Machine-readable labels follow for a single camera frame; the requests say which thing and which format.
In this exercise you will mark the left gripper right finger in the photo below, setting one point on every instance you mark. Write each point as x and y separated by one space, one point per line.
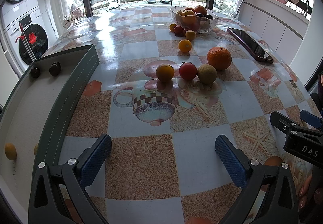
279 204

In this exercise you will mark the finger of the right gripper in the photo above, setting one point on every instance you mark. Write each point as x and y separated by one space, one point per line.
311 119

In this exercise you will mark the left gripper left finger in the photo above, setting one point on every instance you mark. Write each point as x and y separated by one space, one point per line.
46 202

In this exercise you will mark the yellow-green kiwi fruit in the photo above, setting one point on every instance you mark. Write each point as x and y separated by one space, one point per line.
10 151

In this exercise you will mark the large orange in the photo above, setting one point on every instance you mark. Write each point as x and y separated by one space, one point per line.
220 58

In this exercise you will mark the greenish round fruit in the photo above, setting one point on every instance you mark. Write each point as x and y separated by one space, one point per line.
207 74

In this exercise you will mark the red tomato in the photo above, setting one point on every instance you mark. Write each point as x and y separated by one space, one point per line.
187 71

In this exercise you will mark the dark plum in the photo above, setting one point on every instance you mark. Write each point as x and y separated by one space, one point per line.
55 69
35 72

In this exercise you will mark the small orange mandarin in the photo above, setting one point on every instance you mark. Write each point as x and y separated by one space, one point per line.
185 46

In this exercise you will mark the yellow-orange mandarin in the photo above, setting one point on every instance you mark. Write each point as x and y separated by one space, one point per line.
165 73

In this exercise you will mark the green grey tray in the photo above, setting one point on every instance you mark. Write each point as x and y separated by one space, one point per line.
39 111

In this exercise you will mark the black smartphone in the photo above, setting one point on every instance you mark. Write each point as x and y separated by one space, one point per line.
253 48

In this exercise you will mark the white cabinet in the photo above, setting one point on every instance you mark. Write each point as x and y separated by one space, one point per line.
281 27

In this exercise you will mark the small yellow fruit near bowl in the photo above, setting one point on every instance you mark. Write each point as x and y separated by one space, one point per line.
190 35

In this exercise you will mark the glass fruit bowl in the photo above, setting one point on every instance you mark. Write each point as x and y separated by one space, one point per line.
198 24

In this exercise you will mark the red fruit near bowl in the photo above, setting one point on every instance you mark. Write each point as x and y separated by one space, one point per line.
178 30

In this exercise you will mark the mandarin beside bowl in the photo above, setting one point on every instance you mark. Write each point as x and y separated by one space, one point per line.
172 26

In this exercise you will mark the washing machine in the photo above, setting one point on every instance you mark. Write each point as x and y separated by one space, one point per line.
28 31

